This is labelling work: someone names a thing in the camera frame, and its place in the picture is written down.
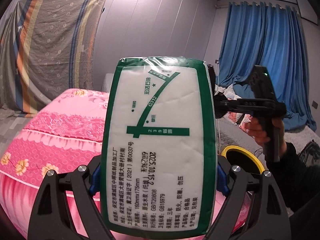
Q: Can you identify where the green white tissue pack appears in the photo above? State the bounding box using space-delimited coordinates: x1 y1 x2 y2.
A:
100 57 217 239

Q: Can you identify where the person's dark sleeve forearm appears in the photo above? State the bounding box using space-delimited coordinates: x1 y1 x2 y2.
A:
267 142 319 239

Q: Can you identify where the yellow rimmed trash bin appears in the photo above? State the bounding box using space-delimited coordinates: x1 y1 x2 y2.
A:
221 145 265 174

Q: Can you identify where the right hand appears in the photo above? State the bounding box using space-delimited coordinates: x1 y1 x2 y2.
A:
245 118 287 157

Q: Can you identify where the blue curtain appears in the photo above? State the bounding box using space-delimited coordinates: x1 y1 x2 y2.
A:
217 2 317 131

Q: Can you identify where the striped grey hanging sheet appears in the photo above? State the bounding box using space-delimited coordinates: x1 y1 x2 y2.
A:
1 0 106 115

